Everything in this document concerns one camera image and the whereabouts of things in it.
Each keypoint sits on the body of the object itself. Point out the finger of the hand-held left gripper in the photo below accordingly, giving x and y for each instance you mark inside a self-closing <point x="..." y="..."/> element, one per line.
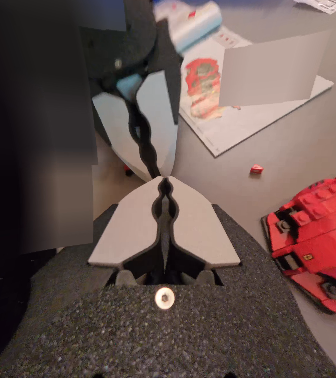
<point x="159" y="112"/>
<point x="115" y="118"/>

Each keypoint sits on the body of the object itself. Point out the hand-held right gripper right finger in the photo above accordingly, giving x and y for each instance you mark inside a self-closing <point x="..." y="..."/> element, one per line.
<point x="203" y="230"/>

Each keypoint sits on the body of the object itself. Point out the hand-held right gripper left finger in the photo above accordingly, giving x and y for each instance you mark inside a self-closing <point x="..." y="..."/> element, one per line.
<point x="129" y="230"/>

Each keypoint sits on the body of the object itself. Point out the small red black lego piece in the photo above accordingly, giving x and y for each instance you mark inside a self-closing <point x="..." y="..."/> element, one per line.
<point x="128" y="170"/>

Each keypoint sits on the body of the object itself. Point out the red slope lego piece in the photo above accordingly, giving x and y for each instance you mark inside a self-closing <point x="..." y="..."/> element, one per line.
<point x="256" y="169"/>

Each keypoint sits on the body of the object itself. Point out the lego instruction sheet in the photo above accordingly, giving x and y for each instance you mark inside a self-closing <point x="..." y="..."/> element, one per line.
<point x="244" y="130"/>

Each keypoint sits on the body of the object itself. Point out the red lego car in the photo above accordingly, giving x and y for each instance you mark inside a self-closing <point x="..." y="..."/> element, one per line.
<point x="312" y="236"/>

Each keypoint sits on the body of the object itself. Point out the printed paper sheet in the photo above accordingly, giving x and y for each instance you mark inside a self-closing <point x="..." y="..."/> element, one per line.
<point x="321" y="4"/>

